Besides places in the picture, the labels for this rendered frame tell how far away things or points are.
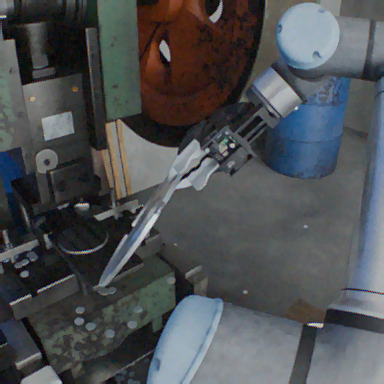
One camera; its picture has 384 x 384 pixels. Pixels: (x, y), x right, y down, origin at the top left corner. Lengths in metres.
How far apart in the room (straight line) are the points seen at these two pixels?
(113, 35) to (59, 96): 0.18
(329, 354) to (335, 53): 0.33
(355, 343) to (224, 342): 0.11
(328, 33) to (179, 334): 0.36
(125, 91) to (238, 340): 0.68
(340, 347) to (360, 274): 0.07
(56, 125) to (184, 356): 0.66
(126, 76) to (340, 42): 0.54
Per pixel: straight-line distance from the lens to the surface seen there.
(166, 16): 1.06
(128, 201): 1.18
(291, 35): 0.48
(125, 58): 0.90
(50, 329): 0.99
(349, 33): 0.50
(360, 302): 0.38
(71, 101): 0.91
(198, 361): 0.36
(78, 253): 0.96
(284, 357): 0.36
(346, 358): 0.36
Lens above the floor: 1.36
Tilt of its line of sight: 30 degrees down
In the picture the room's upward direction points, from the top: straight up
